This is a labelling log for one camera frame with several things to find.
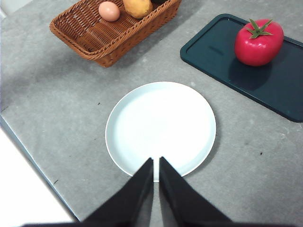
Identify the red tomato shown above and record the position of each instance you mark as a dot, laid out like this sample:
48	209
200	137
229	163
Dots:
258	47

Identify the orange-yellow potato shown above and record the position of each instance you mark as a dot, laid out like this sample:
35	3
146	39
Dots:
137	8

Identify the brown wicker basket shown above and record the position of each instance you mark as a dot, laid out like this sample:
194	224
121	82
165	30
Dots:
99	35

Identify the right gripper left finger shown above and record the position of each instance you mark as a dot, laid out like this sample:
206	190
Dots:
132	203

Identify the white round plate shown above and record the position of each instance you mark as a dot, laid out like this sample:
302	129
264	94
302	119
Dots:
161	123

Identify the pink-brown egg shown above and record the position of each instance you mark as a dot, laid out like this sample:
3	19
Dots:
109	11

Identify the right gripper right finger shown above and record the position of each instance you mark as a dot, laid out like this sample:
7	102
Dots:
182	203

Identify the dark rectangular tray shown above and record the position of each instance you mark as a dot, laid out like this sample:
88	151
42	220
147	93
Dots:
213	56

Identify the white glossy platform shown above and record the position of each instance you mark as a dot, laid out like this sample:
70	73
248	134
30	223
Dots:
21	189

